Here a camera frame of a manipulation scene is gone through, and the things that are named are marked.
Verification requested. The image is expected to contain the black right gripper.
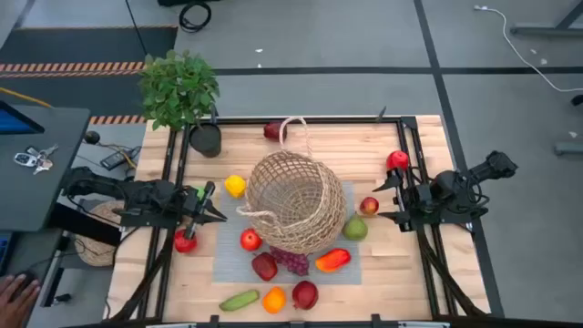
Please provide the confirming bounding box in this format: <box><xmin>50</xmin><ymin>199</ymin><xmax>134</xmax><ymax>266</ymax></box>
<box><xmin>372</xmin><ymin>167</ymin><xmax>436</xmax><ymax>232</ymax></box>

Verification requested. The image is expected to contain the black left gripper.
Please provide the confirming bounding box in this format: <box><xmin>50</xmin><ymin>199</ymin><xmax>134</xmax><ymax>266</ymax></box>
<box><xmin>183</xmin><ymin>180</ymin><xmax>229</xmax><ymax>241</ymax></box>

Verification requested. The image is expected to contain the small red-yellow peach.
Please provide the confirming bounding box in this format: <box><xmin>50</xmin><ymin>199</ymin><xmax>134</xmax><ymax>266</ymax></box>
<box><xmin>359</xmin><ymin>196</ymin><xmax>380</xmax><ymax>217</ymax></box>

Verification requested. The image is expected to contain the yellow bell pepper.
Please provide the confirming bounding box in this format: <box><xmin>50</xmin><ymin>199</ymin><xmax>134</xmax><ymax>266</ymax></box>
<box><xmin>223</xmin><ymin>174</ymin><xmax>248</xmax><ymax>200</ymax></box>

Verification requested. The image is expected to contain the red apple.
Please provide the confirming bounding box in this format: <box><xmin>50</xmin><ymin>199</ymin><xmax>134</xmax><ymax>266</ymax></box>
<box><xmin>385</xmin><ymin>149</ymin><xmax>410</xmax><ymax>172</ymax></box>
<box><xmin>240</xmin><ymin>228</ymin><xmax>263</xmax><ymax>252</ymax></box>
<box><xmin>173</xmin><ymin>229</ymin><xmax>199</xmax><ymax>254</ymax></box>

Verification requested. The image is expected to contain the green pear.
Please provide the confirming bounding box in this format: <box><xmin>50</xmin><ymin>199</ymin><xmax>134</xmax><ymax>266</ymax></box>
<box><xmin>342</xmin><ymin>213</ymin><xmax>369</xmax><ymax>242</ymax></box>

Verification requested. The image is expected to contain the red orange mango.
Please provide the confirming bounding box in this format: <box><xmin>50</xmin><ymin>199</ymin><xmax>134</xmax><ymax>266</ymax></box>
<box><xmin>314</xmin><ymin>248</ymin><xmax>353</xmax><ymax>273</ymax></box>

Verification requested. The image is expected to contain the green cucumber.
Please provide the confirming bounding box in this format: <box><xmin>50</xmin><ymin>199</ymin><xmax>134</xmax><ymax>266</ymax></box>
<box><xmin>218</xmin><ymin>289</ymin><xmax>261</xmax><ymax>313</ymax></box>

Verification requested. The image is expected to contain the dark red fruit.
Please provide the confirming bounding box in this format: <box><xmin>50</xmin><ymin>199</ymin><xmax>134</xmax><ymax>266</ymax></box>
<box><xmin>262</xmin><ymin>120</ymin><xmax>289</xmax><ymax>141</ymax></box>

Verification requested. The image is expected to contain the orange fruit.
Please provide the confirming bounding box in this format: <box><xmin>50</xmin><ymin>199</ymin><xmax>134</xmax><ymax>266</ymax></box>
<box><xmin>261</xmin><ymin>286</ymin><xmax>288</xmax><ymax>315</ymax></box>

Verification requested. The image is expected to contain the dark red pomegranate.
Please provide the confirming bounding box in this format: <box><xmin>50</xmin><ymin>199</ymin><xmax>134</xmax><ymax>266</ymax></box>
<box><xmin>291</xmin><ymin>280</ymin><xmax>320</xmax><ymax>312</ymax></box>

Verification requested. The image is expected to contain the grey woven placemat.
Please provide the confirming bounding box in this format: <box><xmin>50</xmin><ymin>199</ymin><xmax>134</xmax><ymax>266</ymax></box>
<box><xmin>211</xmin><ymin>180</ymin><xmax>363</xmax><ymax>286</ymax></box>

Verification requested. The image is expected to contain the purple grape bunch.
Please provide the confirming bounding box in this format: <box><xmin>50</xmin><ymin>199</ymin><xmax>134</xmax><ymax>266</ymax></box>
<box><xmin>269</xmin><ymin>245</ymin><xmax>312</xmax><ymax>278</ymax></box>

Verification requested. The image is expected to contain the black power adapter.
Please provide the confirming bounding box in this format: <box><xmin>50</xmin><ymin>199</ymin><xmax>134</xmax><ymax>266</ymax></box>
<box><xmin>99</xmin><ymin>145</ymin><xmax>143</xmax><ymax>172</ymax></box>

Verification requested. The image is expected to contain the round woven mat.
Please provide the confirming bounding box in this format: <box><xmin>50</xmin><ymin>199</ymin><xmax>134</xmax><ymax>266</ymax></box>
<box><xmin>73</xmin><ymin>200</ymin><xmax>125</xmax><ymax>268</ymax></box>

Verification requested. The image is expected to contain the black desk support beam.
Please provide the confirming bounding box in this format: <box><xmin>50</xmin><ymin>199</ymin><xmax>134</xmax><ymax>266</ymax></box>
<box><xmin>46</xmin><ymin>201</ymin><xmax>123</xmax><ymax>248</ymax></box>

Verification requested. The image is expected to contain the green potted plant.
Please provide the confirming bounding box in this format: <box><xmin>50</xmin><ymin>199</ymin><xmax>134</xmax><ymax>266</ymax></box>
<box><xmin>138</xmin><ymin>48</ymin><xmax>223</xmax><ymax>159</ymax></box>

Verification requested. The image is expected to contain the silver key bunch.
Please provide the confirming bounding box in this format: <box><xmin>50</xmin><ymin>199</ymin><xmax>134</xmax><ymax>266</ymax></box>
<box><xmin>32</xmin><ymin>143</ymin><xmax>60</xmax><ymax>176</ymax></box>

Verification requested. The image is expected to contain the grey table foot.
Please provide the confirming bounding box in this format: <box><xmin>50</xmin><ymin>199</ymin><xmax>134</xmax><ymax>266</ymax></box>
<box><xmin>554</xmin><ymin>141</ymin><xmax>583</xmax><ymax>157</ymax></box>

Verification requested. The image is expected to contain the grey desk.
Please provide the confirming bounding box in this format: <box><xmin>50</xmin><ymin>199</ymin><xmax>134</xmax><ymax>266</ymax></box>
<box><xmin>0</xmin><ymin>227</ymin><xmax>65</xmax><ymax>328</ymax></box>

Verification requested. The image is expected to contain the charcoal desk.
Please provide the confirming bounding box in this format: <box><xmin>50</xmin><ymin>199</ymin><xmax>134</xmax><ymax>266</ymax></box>
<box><xmin>0</xmin><ymin>105</ymin><xmax>91</xmax><ymax>233</ymax></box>

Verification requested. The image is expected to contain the black computer mouse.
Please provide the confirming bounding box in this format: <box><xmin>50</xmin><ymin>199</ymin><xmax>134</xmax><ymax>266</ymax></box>
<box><xmin>12</xmin><ymin>269</ymin><xmax>41</xmax><ymax>292</ymax></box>

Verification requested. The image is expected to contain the black car key fob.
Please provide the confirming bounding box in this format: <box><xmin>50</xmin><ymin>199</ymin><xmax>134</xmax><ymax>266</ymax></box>
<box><xmin>13</xmin><ymin>152</ymin><xmax>38</xmax><ymax>169</ymax></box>

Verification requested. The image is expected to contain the black hazard-striped floor mat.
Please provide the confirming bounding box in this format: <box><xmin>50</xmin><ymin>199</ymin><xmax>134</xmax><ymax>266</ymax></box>
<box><xmin>0</xmin><ymin>25</ymin><xmax>179</xmax><ymax>127</ymax></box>

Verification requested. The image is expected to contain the dark keyboard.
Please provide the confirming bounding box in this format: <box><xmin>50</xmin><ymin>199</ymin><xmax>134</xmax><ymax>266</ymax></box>
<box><xmin>0</xmin><ymin>231</ymin><xmax>13</xmax><ymax>277</ymax></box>

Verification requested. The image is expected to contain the person's hand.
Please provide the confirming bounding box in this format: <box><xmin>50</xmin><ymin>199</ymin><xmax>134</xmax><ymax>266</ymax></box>
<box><xmin>0</xmin><ymin>273</ymin><xmax>42</xmax><ymax>328</ymax></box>

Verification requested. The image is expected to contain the computer monitor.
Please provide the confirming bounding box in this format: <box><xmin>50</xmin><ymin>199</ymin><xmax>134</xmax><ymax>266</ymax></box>
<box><xmin>0</xmin><ymin>99</ymin><xmax>46</xmax><ymax>136</ymax></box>

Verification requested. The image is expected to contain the grey-legged workbench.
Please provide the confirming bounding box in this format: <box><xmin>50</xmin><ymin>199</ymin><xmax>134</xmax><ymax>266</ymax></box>
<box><xmin>509</xmin><ymin>0</ymin><xmax>583</xmax><ymax>37</ymax></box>

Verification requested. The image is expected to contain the woven wicker basket with handles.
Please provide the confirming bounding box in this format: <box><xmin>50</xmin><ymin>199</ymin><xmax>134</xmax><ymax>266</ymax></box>
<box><xmin>235</xmin><ymin>116</ymin><xmax>348</xmax><ymax>255</ymax></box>

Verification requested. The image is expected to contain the black aluminium frame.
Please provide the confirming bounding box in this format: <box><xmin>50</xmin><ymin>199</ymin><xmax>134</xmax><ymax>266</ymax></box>
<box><xmin>108</xmin><ymin>106</ymin><xmax>491</xmax><ymax>325</ymax></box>

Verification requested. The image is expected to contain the black coiled cable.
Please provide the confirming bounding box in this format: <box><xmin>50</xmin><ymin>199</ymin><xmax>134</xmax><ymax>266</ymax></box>
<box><xmin>178</xmin><ymin>0</ymin><xmax>213</xmax><ymax>34</ymax></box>

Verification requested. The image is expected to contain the thin black floor cable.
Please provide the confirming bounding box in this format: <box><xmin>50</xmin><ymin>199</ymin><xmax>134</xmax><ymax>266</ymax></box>
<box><xmin>125</xmin><ymin>0</ymin><xmax>149</xmax><ymax>56</ymax></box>

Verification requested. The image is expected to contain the white floor cable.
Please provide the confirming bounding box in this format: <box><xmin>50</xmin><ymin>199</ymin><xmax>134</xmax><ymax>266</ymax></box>
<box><xmin>473</xmin><ymin>4</ymin><xmax>583</xmax><ymax>93</ymax></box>

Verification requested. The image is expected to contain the yellow cable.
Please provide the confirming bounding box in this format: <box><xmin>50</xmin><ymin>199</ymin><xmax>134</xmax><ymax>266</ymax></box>
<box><xmin>0</xmin><ymin>86</ymin><xmax>53</xmax><ymax>109</ymax></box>

